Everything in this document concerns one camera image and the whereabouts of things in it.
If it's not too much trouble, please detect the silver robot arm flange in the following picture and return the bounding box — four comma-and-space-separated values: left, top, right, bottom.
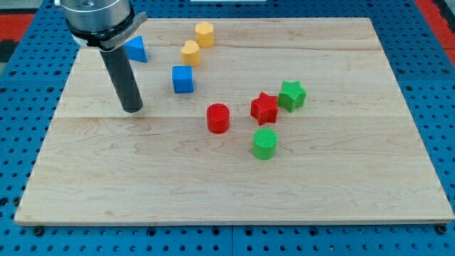
54, 0, 147, 52

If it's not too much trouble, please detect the blue triangle block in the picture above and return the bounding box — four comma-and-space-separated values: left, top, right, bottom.
124, 36, 148, 63

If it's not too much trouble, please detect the red cylinder block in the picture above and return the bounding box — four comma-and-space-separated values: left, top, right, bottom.
206, 103, 230, 134

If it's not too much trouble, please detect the light wooden board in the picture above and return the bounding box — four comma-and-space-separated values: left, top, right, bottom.
15, 18, 454, 226

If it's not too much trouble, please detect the green cylinder block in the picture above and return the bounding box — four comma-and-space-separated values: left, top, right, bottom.
252, 128, 279, 160

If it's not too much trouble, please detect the red star block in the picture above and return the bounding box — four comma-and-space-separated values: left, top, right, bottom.
250, 92, 279, 126

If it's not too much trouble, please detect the blue cube block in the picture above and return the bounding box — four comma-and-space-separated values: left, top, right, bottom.
171, 65, 193, 93

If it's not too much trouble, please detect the green star block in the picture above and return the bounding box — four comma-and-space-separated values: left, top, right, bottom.
277, 80, 306, 112

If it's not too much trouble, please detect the yellow heart block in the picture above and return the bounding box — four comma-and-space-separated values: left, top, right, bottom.
181, 41, 201, 67

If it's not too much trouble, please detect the yellow hexagon block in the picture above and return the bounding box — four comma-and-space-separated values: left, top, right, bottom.
195, 22, 215, 48

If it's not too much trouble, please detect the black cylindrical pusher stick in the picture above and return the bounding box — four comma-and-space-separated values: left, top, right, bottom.
101, 46, 143, 113

